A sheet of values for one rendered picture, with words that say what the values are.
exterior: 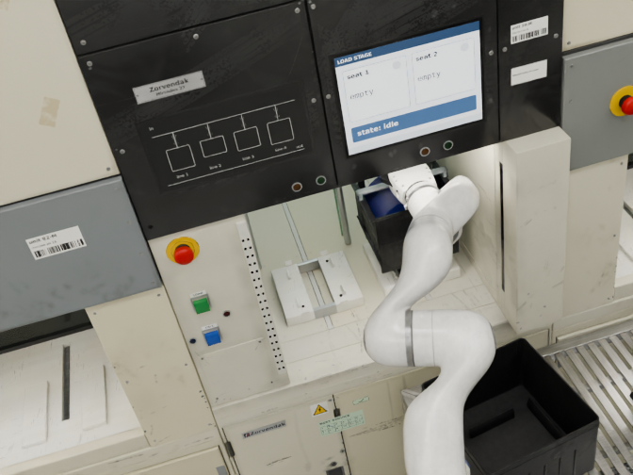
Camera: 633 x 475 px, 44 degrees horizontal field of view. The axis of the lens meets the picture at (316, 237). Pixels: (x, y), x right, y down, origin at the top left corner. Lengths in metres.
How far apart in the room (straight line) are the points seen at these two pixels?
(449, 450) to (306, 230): 1.19
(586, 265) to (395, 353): 0.77
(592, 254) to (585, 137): 0.35
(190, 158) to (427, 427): 0.65
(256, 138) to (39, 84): 0.39
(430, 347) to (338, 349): 0.66
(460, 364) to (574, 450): 0.51
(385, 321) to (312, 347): 0.66
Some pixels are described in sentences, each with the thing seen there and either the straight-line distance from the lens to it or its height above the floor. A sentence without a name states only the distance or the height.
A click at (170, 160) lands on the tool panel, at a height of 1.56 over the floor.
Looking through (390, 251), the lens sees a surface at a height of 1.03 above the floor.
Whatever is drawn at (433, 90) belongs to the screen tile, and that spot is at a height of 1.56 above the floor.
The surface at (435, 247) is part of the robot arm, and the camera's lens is 1.40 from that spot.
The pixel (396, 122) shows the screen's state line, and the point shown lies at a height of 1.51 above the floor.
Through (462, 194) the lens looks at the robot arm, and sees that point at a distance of 1.68.
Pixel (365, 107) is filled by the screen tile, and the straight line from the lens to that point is 1.53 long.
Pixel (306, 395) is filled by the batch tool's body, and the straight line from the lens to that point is 1.99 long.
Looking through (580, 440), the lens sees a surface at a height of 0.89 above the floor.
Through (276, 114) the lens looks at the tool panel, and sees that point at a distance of 1.49.
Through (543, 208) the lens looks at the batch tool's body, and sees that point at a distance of 1.77.
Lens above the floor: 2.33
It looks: 38 degrees down
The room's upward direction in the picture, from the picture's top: 12 degrees counter-clockwise
